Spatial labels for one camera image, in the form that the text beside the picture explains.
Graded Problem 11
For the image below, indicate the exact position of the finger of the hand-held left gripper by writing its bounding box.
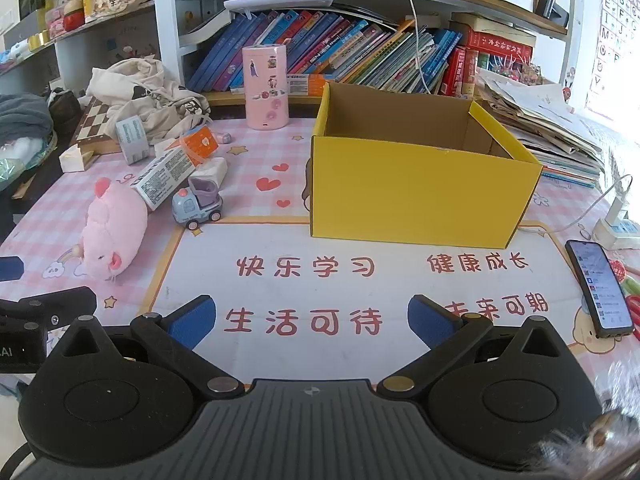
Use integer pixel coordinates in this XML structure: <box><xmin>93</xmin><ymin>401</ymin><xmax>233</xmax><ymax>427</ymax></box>
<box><xmin>0</xmin><ymin>256</ymin><xmax>25</xmax><ymax>281</ymax></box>
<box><xmin>0</xmin><ymin>287</ymin><xmax>97</xmax><ymax>332</ymax></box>

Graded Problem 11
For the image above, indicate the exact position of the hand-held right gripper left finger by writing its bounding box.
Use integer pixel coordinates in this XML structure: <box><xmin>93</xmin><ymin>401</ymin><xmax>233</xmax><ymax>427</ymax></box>
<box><xmin>47</xmin><ymin>296</ymin><xmax>246</xmax><ymax>401</ymax></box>

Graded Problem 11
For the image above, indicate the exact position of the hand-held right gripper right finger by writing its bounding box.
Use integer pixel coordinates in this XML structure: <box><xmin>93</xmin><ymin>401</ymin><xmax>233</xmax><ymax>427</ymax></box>
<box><xmin>376</xmin><ymin>295</ymin><xmax>578</xmax><ymax>401</ymax></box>

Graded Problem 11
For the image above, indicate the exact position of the yellow cardboard box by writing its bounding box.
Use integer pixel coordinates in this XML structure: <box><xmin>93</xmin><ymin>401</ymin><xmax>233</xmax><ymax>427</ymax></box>
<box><xmin>307</xmin><ymin>81</ymin><xmax>543</xmax><ymax>250</ymax></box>

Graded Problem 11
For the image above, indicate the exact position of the pink sticker-covered cylinder container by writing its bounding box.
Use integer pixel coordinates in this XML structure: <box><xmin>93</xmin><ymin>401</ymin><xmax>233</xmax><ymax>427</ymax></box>
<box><xmin>242</xmin><ymin>44</ymin><xmax>290</xmax><ymax>131</ymax></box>

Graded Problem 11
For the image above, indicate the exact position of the pink plush pig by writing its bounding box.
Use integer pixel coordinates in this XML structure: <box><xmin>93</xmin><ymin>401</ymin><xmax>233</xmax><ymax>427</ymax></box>
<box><xmin>80</xmin><ymin>177</ymin><xmax>149</xmax><ymax>283</ymax></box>

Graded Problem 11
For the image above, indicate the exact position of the clear iridescent plastic bag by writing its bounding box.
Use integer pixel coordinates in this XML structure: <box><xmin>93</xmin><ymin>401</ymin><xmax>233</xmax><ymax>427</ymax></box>
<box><xmin>0</xmin><ymin>130</ymin><xmax>58</xmax><ymax>191</ymax></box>

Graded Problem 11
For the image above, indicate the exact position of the blue toy truck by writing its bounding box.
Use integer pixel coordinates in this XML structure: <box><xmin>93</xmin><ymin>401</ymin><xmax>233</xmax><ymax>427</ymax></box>
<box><xmin>171</xmin><ymin>176</ymin><xmax>224</xmax><ymax>231</ymax></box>

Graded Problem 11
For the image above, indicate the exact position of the cream paper box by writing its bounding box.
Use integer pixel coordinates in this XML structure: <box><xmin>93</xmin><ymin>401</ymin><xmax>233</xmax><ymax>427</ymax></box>
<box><xmin>59</xmin><ymin>144</ymin><xmax>101</xmax><ymax>173</ymax></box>

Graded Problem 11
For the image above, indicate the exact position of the white printed carton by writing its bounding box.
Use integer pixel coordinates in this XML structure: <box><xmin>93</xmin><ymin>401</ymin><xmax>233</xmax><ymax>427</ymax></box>
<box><xmin>131</xmin><ymin>149</ymin><xmax>197</xmax><ymax>211</ymax></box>

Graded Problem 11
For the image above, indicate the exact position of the grey cloth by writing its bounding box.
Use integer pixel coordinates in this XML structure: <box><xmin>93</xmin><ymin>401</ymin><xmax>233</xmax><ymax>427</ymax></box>
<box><xmin>0</xmin><ymin>94</ymin><xmax>55</xmax><ymax>143</ymax></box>

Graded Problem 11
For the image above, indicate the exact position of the white soft block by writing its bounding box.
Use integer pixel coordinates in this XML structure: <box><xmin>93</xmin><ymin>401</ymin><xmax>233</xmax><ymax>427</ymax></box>
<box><xmin>191</xmin><ymin>156</ymin><xmax>229</xmax><ymax>192</ymax></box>

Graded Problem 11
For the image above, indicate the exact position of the pink checked desk mat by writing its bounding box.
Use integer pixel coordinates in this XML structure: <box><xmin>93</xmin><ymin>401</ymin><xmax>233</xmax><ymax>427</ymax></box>
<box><xmin>0</xmin><ymin>110</ymin><xmax>640</xmax><ymax>461</ymax></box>

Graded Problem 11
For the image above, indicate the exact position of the wooden chessboard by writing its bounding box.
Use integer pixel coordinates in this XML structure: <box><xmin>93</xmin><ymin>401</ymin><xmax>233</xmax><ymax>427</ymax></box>
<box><xmin>68</xmin><ymin>96</ymin><xmax>126</xmax><ymax>153</ymax></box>

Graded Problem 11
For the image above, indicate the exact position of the dark brown bag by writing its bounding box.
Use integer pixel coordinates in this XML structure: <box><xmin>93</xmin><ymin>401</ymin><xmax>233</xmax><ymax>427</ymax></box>
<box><xmin>47</xmin><ymin>89</ymin><xmax>83</xmax><ymax>133</ymax></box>

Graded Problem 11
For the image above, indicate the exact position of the black smartphone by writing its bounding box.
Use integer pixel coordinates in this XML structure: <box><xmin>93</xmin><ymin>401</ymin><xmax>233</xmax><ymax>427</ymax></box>
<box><xmin>565</xmin><ymin>240</ymin><xmax>635</xmax><ymax>338</ymax></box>

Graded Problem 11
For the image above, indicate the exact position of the orange small box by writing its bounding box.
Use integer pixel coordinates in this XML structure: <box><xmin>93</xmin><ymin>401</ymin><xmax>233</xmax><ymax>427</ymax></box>
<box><xmin>179</xmin><ymin>125</ymin><xmax>221</xmax><ymax>166</ymax></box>

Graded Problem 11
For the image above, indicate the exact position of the grey fluffy trim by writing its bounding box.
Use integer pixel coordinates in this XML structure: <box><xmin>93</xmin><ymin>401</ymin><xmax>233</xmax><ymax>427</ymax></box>
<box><xmin>525</xmin><ymin>400</ymin><xmax>640</xmax><ymax>480</ymax></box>

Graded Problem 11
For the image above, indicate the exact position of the white power strip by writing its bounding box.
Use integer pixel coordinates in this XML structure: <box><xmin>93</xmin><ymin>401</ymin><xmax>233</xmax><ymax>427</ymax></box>
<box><xmin>592</xmin><ymin>207</ymin><xmax>640</xmax><ymax>251</ymax></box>

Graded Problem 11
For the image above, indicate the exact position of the side shelf with trinkets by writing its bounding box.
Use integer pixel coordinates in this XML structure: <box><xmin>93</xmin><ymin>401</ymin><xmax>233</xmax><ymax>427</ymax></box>
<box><xmin>0</xmin><ymin>0</ymin><xmax>161</xmax><ymax>96</ymax></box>

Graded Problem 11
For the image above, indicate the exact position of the white charger plug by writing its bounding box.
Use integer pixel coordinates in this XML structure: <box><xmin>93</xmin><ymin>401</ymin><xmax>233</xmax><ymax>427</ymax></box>
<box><xmin>609</xmin><ymin>194</ymin><xmax>632</xmax><ymax>223</ymax></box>

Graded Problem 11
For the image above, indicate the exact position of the stack of papers and booklets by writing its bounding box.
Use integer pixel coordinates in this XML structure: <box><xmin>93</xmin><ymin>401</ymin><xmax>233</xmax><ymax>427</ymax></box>
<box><xmin>475</xmin><ymin>67</ymin><xmax>606</xmax><ymax>188</ymax></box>

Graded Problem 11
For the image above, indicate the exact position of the beige printed cloth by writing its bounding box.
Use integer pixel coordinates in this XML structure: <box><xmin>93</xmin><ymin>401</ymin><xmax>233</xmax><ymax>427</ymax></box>
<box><xmin>86</xmin><ymin>58</ymin><xmax>211</xmax><ymax>136</ymax></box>

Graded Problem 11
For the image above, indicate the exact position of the orange flat box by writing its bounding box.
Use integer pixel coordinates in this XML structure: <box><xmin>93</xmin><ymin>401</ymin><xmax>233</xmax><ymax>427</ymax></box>
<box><xmin>287</xmin><ymin>74</ymin><xmax>333</xmax><ymax>97</ymax></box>

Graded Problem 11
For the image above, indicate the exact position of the row of colourful books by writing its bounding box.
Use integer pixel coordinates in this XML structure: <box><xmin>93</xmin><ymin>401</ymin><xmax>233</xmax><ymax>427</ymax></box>
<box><xmin>187</xmin><ymin>7</ymin><xmax>463</xmax><ymax>96</ymax></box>

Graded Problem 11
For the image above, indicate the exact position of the thick red book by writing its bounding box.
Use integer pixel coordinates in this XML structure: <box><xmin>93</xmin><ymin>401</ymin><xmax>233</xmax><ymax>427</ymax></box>
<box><xmin>462</xmin><ymin>27</ymin><xmax>537</xmax><ymax>61</ymax></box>

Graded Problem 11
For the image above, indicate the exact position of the white cable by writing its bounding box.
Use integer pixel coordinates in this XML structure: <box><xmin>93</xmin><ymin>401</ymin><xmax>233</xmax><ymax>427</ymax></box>
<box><xmin>385</xmin><ymin>0</ymin><xmax>436</xmax><ymax>93</ymax></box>

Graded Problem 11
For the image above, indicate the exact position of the alphabet wall poster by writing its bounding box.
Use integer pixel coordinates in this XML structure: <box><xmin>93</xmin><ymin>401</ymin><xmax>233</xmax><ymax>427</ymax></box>
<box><xmin>585</xmin><ymin>0</ymin><xmax>640</xmax><ymax>121</ymax></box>

